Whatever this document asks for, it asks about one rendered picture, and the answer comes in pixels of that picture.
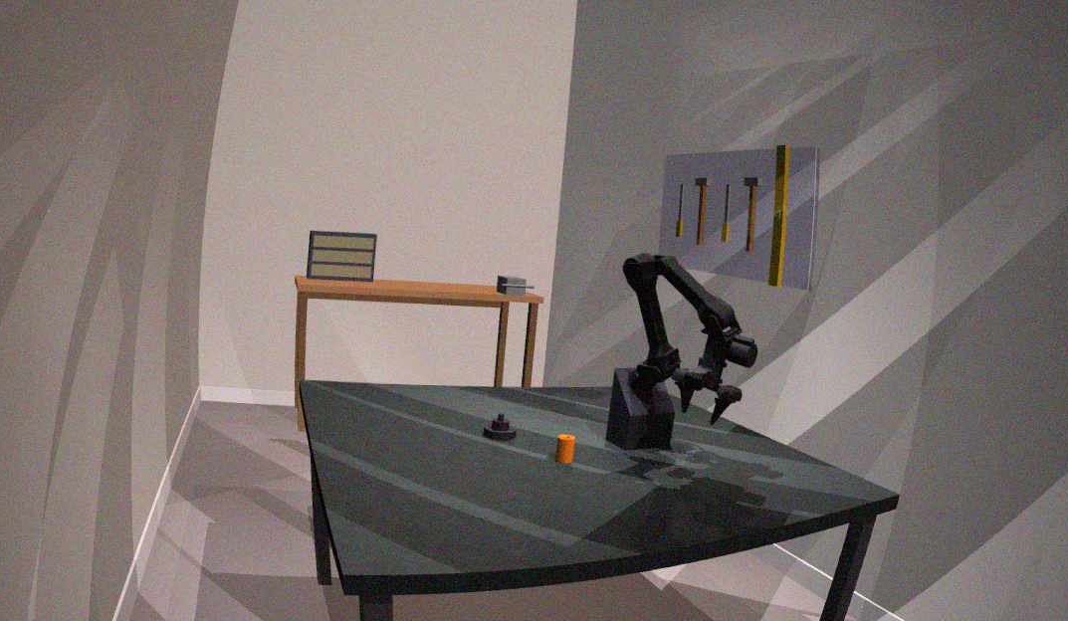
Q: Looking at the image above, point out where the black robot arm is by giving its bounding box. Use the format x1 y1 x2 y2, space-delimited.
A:
623 252 757 395

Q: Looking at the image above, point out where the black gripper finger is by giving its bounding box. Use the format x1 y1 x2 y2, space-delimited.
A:
675 381 695 413
710 398 736 425

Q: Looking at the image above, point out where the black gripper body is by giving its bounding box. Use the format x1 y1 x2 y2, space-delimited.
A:
672 355 743 402

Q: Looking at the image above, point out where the orange cone-shaped knob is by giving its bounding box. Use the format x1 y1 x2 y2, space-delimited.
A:
555 435 575 464

